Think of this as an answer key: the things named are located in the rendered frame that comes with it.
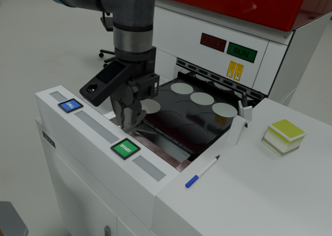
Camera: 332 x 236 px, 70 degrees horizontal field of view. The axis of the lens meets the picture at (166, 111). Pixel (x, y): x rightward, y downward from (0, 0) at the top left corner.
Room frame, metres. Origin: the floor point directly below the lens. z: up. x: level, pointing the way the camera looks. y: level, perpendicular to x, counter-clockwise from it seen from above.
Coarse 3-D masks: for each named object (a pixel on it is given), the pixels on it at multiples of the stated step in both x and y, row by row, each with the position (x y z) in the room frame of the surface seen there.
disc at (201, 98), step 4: (196, 92) 0.90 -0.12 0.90; (200, 92) 0.90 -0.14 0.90; (192, 96) 0.86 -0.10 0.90; (196, 96) 0.86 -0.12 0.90; (200, 96) 0.87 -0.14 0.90; (204, 96) 0.87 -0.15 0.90; (208, 96) 0.88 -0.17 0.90; (192, 100) 0.83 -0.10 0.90; (196, 100) 0.83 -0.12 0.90; (200, 100) 0.83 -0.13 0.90; (204, 100) 0.84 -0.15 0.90; (208, 100) 0.84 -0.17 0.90; (212, 100) 0.85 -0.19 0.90; (200, 104) 0.80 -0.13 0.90; (204, 104) 0.81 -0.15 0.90; (208, 104) 0.81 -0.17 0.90
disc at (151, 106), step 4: (144, 100) 0.78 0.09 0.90; (148, 100) 0.78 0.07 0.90; (152, 100) 0.79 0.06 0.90; (144, 104) 0.75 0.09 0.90; (148, 104) 0.76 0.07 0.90; (152, 104) 0.76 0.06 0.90; (156, 104) 0.76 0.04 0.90; (144, 108) 0.73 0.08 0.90; (148, 108) 0.73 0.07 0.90; (152, 108) 0.73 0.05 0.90; (156, 108) 0.74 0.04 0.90; (160, 108) 0.74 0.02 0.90; (148, 112) 0.70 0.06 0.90; (152, 112) 0.71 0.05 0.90
